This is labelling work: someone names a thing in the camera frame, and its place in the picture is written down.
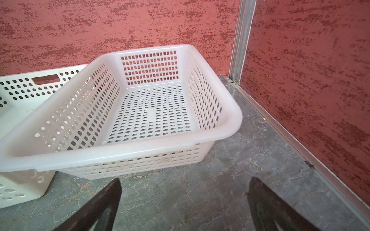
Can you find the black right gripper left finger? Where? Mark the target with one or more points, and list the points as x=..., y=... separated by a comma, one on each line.
x=98, y=213

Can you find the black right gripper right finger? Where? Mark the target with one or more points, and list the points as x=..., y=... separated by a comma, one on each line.
x=271, y=213

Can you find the translucent white slotted basket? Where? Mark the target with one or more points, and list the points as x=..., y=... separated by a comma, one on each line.
x=126, y=112

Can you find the cream perforated basket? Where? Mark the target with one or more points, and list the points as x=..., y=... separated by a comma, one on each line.
x=20, y=95

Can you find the aluminium corner post right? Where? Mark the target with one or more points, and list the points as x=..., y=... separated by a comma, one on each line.
x=242, y=34

